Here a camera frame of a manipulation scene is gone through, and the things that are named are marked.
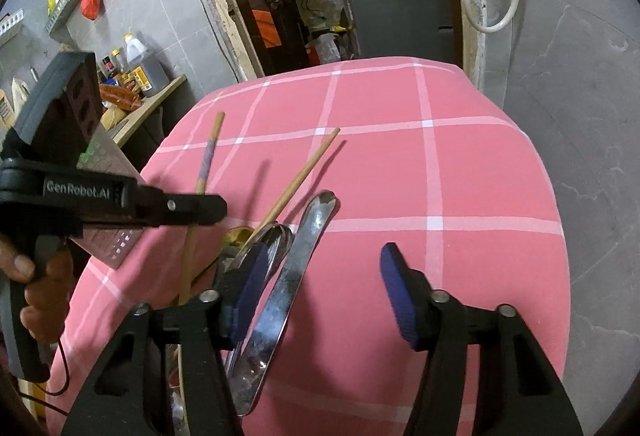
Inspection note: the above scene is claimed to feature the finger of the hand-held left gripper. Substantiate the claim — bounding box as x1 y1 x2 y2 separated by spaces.
135 192 229 228

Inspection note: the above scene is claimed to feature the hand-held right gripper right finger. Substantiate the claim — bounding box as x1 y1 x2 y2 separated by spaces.
380 242 586 436

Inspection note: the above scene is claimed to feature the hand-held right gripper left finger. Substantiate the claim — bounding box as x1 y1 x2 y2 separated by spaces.
60 241 273 436

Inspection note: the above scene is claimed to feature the long steel spoon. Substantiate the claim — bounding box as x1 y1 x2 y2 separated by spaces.
227 190 337 417

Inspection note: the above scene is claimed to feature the gold spoon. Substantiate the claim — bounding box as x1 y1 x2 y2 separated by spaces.
221 226 257 251

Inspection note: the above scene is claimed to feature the wooden chopstick with grey band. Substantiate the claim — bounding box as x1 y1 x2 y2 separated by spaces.
177 111 226 308

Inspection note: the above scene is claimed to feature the perforated steel utensil holder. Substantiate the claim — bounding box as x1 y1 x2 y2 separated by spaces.
69 122 147 270

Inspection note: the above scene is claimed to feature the plain wooden chopstick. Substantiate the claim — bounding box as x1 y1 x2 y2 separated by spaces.
249 127 341 239

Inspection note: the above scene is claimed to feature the person's left hand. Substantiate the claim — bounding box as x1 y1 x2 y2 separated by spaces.
0 236 77 345

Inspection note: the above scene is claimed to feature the orange food packet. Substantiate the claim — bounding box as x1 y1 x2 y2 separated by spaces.
98 83 144 111

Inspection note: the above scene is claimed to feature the dark sauce bottle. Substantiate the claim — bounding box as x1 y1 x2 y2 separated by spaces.
102 48 129 81

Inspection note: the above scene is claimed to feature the large oil bottle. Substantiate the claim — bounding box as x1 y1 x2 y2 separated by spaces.
123 33 170 98

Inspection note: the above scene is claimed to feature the pink checked tablecloth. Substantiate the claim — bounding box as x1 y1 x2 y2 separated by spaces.
45 57 572 436

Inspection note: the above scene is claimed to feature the orange door sticker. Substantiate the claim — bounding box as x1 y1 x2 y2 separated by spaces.
251 9 281 50

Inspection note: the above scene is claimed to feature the clear plastic bag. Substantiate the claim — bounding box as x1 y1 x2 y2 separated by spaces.
304 33 344 65

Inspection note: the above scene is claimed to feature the grey cabinet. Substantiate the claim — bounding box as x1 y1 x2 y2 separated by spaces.
348 0 456 67

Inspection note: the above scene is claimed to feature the metal wall rack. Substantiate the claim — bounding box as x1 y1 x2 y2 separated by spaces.
46 0 84 36

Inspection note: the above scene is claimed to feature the black wall cable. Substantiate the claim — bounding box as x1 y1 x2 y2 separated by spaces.
171 0 242 83

